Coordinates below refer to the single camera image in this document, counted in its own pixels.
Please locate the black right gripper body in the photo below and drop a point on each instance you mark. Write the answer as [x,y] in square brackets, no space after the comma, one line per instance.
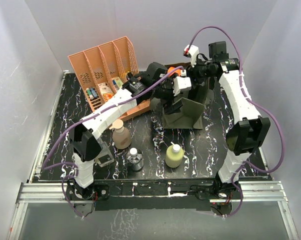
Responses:
[201,71]

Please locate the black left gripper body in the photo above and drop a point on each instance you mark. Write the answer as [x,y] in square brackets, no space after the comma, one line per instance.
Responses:
[164,92]

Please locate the orange blue pump bottle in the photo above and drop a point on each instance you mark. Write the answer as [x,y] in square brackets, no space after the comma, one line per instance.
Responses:
[172,72]

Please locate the green canvas bag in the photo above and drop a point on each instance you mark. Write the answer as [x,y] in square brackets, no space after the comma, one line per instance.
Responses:
[194,100]

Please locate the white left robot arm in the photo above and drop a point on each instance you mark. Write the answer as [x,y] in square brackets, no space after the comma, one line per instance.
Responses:
[85,134]

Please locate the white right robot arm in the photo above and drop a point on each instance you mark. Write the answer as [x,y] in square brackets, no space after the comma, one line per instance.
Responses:
[250,128]

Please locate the green white small box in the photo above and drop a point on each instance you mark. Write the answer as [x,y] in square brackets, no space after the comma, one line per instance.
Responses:
[117,83]

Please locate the yellow round pump bottle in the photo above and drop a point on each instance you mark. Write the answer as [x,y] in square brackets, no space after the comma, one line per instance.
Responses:
[174,155]

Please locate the brown pump bottle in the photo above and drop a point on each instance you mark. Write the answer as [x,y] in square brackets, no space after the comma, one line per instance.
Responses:
[121,136]

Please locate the orange white snack packet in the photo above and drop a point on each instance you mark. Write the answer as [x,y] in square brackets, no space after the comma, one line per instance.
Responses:
[107,91]

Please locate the small silver cap bottle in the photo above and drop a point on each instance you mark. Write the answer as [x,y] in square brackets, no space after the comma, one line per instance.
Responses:
[135,159]

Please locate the orange plastic file organizer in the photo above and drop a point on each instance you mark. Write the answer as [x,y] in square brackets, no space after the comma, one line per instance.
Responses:
[101,63]

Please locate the small vials set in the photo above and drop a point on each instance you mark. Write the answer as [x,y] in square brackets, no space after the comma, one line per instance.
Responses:
[92,94]

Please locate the clear twin bottle pack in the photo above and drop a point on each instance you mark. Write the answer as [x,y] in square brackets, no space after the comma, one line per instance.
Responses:
[105,157]

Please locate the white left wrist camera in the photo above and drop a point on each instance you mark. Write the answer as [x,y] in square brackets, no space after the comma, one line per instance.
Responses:
[181,84]

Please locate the black front mounting rail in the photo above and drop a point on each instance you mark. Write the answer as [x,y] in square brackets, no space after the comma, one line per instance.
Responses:
[148,194]

